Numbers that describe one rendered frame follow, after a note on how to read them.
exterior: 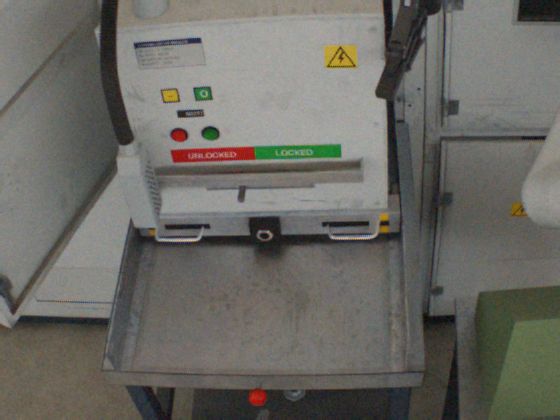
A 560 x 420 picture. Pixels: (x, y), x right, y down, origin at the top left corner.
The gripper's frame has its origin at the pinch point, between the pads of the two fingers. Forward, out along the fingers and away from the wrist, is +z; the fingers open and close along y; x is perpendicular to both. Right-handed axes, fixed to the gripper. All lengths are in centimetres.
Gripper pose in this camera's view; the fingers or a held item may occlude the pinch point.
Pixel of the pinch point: (390, 79)
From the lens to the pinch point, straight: 125.5
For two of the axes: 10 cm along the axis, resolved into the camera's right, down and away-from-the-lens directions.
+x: -9.0, -2.5, 3.7
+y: 2.5, 4.2, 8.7
